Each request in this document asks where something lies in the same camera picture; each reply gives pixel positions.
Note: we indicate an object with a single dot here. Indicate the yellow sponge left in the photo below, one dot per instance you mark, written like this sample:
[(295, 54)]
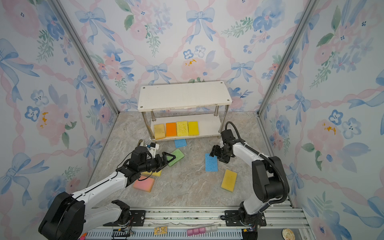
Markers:
[(156, 174)]

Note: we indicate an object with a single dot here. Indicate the small circuit board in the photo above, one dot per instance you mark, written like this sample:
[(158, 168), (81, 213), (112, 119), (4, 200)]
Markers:
[(160, 230)]

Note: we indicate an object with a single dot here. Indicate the pink block strip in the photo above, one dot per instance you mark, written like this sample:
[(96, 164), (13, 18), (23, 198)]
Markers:
[(202, 230)]

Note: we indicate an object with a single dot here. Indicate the left corner metal post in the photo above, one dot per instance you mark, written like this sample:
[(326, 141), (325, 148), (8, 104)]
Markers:
[(85, 56)]

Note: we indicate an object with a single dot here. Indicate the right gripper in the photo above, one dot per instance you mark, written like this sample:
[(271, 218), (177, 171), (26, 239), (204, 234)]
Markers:
[(214, 151)]

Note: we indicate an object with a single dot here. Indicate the round patterned disc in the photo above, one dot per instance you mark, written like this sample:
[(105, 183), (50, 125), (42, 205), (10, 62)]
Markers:
[(288, 234)]

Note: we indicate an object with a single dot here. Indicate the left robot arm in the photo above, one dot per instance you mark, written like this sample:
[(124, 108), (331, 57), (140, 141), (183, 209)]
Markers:
[(72, 215)]

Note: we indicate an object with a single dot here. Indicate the green sponge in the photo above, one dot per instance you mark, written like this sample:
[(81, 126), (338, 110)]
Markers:
[(178, 156)]

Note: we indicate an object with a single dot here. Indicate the bright yellow sponge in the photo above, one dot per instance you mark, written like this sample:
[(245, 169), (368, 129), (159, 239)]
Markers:
[(193, 128)]

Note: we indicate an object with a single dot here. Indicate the blue sponge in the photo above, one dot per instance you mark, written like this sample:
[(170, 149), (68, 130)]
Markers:
[(211, 163), (180, 143)]

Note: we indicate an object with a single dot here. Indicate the right corner metal post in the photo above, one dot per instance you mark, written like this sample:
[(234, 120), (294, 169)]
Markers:
[(291, 47)]

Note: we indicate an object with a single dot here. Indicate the corner metal post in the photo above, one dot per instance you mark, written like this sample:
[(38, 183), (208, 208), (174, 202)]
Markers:
[(85, 56), (291, 47)]

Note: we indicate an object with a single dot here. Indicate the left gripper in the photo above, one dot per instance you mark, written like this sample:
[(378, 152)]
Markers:
[(161, 164)]

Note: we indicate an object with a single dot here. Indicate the yellow cellulose sponge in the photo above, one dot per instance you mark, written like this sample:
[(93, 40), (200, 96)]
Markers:
[(182, 129)]

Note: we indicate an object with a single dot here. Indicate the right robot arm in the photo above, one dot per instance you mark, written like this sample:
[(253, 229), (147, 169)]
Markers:
[(270, 184)]

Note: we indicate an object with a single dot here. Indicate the yellow green-backed sponge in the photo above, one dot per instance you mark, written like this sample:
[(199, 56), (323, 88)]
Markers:
[(229, 181)]

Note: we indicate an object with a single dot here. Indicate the pale yellow orange-backed sponge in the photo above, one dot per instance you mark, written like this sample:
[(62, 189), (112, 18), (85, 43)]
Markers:
[(160, 131)]

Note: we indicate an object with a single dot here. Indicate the orange sponge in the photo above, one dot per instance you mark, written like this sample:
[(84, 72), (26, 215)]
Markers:
[(171, 130)]

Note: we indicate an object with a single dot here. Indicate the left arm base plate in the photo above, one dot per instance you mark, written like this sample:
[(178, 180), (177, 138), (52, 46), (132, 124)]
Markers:
[(133, 218)]

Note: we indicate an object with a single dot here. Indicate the white two-tier shelf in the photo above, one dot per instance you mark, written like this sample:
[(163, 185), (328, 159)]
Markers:
[(182, 97)]

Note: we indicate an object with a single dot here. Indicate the colourful toy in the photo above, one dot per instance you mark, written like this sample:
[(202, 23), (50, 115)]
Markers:
[(83, 237)]

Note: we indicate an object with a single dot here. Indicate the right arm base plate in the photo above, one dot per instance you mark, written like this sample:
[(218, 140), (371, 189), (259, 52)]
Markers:
[(242, 219)]

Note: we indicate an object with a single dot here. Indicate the pink sponge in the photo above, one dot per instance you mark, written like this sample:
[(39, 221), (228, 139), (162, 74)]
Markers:
[(144, 184)]

